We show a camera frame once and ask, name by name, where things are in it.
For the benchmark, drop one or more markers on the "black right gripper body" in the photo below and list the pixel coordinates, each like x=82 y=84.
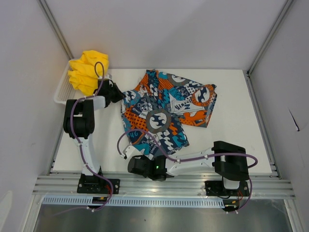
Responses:
x=144 y=157

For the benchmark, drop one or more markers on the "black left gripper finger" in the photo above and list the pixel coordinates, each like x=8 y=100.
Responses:
x=116 y=92
x=114 y=99

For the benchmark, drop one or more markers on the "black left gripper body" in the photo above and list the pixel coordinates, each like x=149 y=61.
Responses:
x=112 y=93

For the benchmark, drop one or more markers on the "colourful patterned shorts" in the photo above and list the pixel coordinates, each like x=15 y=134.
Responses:
x=155 y=111

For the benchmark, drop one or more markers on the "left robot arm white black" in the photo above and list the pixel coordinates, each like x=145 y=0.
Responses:
x=79 y=121

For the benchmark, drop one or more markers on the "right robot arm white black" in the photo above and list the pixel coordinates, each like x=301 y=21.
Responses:
x=225 y=159

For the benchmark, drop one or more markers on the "yellow shorts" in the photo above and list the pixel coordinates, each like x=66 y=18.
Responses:
x=82 y=75

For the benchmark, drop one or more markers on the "white plastic basket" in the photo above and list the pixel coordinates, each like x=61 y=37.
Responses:
x=65 y=91

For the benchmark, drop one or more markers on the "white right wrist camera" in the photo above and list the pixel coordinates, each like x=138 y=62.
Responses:
x=129 y=152

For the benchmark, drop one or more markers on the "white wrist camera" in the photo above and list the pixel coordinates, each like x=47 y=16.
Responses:
x=129 y=152
x=108 y=77

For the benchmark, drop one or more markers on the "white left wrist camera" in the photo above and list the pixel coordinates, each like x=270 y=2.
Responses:
x=108 y=77

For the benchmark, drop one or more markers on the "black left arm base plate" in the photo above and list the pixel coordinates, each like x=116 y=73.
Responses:
x=92 y=184

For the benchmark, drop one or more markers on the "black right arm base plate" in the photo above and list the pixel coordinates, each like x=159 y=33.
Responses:
x=216 y=188

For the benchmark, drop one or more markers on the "aluminium mounting rail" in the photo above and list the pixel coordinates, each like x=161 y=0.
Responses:
x=184 y=186

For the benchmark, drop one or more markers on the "slotted grey cable duct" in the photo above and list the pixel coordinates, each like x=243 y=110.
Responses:
x=134 y=201

